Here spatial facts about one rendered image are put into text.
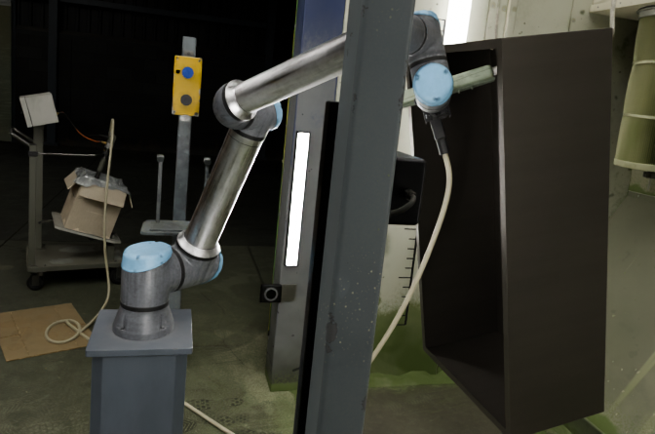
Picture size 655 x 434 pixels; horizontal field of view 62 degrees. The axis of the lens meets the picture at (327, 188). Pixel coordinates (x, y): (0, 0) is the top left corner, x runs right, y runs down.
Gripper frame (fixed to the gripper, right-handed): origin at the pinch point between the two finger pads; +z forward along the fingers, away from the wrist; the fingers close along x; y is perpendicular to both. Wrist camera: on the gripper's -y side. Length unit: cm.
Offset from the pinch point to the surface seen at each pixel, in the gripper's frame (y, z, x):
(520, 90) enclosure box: 6.0, -11.9, 22.7
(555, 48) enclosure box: -2.5, -9.8, 34.3
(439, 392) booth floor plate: 123, 116, -31
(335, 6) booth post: -64, 70, -26
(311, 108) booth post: -25, 74, -49
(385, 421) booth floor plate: 119, 81, -54
